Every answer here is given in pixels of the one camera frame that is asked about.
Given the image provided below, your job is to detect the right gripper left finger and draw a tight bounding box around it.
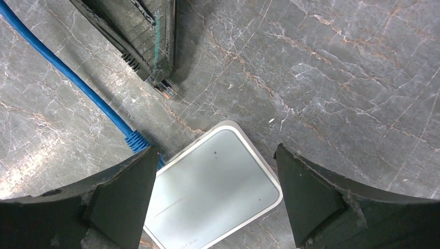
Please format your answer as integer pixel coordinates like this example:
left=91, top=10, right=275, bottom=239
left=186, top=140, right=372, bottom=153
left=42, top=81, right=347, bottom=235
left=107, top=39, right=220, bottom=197
left=1, top=146, right=159, bottom=248

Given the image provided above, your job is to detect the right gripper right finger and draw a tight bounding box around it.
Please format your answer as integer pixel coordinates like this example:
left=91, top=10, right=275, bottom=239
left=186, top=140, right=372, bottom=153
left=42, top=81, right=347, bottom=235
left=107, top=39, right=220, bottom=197
left=273, top=144, right=439, bottom=248

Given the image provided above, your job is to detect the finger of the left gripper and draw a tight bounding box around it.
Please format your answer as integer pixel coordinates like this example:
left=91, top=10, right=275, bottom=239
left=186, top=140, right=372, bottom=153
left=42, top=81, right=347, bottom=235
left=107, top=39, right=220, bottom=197
left=131, top=1, right=176, bottom=81
left=71, top=1, right=149, bottom=81

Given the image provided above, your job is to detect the blue ethernet cable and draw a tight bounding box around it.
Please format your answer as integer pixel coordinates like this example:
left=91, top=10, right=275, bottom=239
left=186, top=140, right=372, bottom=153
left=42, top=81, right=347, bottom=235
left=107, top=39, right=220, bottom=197
left=0, top=0, right=167, bottom=171

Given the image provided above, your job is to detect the black ethernet cable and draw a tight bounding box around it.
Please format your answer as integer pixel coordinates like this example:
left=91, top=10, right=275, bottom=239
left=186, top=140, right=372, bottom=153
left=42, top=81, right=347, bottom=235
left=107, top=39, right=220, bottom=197
left=121, top=51, right=180, bottom=100

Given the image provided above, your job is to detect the white plastic box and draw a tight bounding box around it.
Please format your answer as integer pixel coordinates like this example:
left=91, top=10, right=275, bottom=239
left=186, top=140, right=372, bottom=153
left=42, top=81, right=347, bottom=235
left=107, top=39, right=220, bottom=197
left=144, top=120, right=283, bottom=248

